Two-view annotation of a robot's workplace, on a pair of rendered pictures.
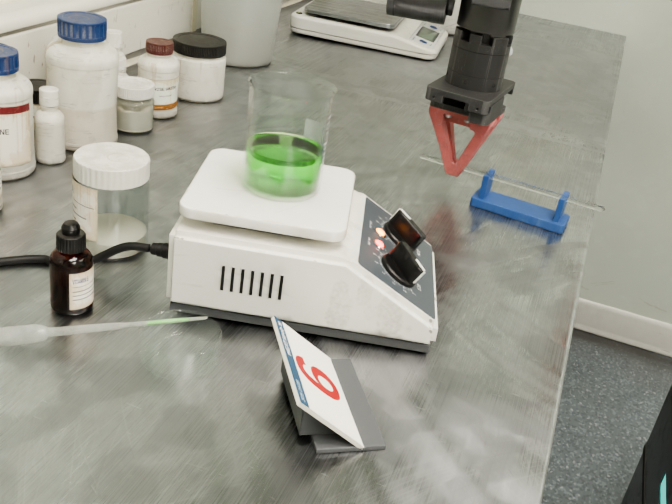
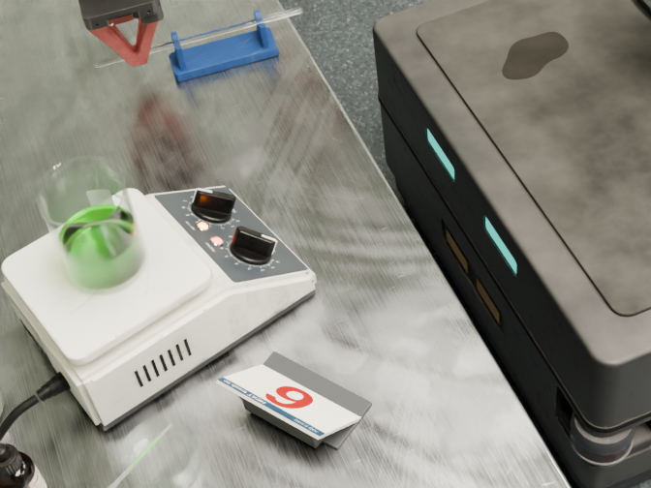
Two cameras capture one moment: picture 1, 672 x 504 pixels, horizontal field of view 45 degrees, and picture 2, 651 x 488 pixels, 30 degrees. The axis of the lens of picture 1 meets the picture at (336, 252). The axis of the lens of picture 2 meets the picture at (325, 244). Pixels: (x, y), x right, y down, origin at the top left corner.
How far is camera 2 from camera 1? 0.46 m
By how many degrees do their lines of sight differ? 31
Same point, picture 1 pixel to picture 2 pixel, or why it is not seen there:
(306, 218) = (171, 283)
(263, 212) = (137, 307)
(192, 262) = (108, 388)
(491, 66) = not seen: outside the picture
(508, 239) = (247, 101)
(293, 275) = (193, 332)
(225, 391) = (228, 460)
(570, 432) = not seen: hidden behind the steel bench
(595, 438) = not seen: hidden behind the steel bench
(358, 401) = (319, 383)
